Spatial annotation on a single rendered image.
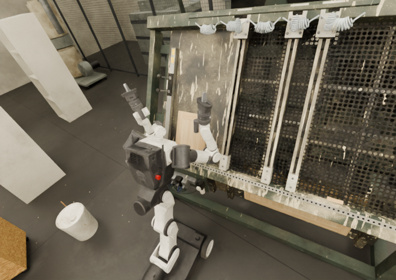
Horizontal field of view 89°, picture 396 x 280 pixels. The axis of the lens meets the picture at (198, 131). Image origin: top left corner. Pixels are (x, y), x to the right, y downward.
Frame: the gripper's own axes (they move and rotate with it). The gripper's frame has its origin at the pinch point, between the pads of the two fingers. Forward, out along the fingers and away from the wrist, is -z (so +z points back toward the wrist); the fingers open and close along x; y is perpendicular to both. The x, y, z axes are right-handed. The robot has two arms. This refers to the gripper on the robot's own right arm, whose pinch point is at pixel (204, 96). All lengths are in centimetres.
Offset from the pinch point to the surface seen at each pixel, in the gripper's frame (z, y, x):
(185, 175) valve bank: 92, -6, 21
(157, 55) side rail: 6, 13, 97
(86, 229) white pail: 170, -110, 73
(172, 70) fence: 12, 15, 72
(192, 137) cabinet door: 59, 9, 31
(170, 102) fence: 37, 6, 62
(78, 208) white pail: 150, -109, 89
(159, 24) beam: -21, 18, 93
